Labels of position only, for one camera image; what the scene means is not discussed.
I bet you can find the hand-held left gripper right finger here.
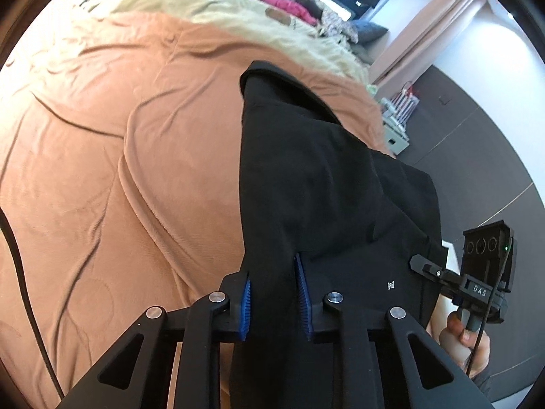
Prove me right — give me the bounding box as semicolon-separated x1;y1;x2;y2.
294;253;484;409

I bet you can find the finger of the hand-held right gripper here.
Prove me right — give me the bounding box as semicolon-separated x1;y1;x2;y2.
409;255;446;284

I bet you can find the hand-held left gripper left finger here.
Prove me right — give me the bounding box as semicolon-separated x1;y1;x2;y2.
55;270;253;409

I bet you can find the black garment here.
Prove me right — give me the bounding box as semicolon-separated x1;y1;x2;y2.
230;60;447;409

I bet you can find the person's right forearm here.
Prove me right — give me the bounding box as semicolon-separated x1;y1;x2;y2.
466;366;495;401

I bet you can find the person's right hand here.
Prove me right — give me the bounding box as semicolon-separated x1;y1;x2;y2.
428;302;490;378

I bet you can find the orange bed cover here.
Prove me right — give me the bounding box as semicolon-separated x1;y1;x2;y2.
0;11;399;409

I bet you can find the pink curtain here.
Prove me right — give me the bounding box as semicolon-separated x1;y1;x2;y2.
368;0;503;88

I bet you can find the grey pillow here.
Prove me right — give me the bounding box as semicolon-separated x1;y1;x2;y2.
353;20;389;43

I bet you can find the floral cloth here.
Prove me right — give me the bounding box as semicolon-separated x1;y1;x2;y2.
319;9;358;43

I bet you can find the pink garment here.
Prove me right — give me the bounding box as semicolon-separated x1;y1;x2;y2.
260;0;318;26

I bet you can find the cream fluffy blanket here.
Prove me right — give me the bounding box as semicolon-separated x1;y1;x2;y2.
74;0;375;90

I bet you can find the black cable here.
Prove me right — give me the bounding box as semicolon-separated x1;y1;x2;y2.
466;251;507;378
0;211;64;399

